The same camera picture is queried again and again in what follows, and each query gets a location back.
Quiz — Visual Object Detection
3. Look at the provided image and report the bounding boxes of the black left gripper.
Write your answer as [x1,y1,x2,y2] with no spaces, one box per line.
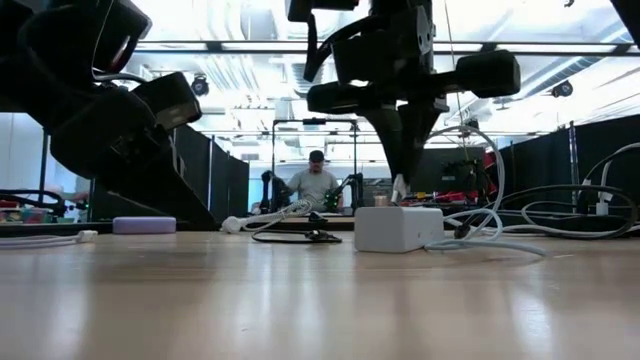
[29,0,219,231]

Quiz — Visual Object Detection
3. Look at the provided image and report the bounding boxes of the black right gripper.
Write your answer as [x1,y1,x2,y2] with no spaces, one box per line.
[306,0,522,185]

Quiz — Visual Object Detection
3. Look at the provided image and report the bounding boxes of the thick white USB cable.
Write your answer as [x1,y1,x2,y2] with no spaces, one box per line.
[389,123,550,259]

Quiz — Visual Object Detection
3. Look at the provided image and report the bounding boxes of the thin white USB cable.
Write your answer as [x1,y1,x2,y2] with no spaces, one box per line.
[0,230,99,252]

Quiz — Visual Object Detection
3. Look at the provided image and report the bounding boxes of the white power strip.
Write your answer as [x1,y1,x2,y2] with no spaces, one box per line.
[353,205,447,254]

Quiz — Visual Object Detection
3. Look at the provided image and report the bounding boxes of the long black USB cable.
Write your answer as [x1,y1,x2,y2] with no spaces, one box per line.
[452,183,640,241]

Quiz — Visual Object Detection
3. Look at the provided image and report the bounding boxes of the short black USB cable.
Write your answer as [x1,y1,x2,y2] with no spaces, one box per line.
[250,211,344,246]

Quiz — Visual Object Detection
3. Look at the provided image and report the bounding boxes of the long white USB cable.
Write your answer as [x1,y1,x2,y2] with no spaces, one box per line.
[479,141,640,240]

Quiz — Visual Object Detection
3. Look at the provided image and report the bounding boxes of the black monitor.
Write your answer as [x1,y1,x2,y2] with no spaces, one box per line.
[419,146,487,194]

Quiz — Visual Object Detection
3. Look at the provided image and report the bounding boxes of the purple round power hub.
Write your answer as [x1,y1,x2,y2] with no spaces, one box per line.
[111,216,178,237]

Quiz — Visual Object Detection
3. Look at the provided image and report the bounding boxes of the black partition curtain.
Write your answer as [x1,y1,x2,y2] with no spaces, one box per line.
[167,123,251,227]
[493,113,640,217]

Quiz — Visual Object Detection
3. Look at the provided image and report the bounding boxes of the person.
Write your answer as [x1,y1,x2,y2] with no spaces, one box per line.
[285,149,346,214]

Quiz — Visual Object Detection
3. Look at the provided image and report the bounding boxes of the black ceiling spotlight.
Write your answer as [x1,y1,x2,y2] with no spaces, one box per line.
[189,73,212,99]
[551,79,574,100]

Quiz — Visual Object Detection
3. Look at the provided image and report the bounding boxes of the colourful object pile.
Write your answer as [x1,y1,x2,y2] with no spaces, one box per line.
[0,201,64,226]

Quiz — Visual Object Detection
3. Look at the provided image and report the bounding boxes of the black overhead light bar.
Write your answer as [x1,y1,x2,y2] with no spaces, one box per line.
[132,39,640,57]

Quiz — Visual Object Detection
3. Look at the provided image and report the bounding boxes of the black power strip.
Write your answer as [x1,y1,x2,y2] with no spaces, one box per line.
[477,210,640,237]

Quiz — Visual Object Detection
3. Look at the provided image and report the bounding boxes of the black stand frame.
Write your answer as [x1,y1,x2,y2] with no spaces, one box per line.
[38,127,51,194]

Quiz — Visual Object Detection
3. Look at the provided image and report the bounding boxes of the black gantry frame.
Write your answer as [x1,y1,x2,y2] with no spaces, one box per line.
[270,117,359,176]

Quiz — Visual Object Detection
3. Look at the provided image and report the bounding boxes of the black table frame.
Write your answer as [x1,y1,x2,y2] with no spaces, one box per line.
[0,222,356,240]

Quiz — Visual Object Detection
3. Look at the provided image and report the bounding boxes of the white braided USB cable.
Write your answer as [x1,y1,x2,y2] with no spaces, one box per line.
[219,198,315,236]

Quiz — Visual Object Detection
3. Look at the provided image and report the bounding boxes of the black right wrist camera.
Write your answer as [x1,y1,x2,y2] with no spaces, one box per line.
[286,0,361,24]

